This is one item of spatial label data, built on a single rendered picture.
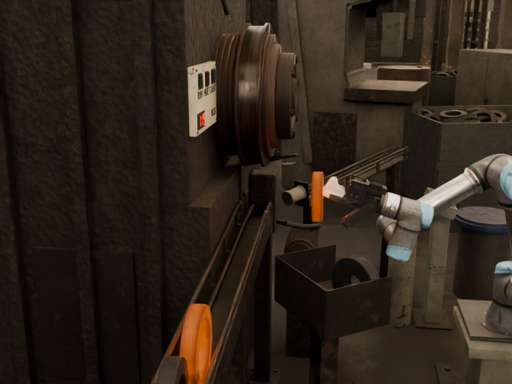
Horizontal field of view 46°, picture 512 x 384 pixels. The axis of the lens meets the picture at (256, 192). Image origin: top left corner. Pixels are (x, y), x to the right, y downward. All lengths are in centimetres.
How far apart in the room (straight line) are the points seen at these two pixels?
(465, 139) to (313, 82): 129
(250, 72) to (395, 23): 264
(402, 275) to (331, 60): 229
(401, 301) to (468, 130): 158
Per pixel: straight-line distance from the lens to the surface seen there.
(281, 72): 191
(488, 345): 225
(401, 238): 191
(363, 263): 161
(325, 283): 182
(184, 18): 158
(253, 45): 187
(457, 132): 407
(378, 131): 467
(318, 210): 184
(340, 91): 469
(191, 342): 122
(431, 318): 298
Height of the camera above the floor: 135
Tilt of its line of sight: 16 degrees down
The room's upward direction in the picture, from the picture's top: straight up
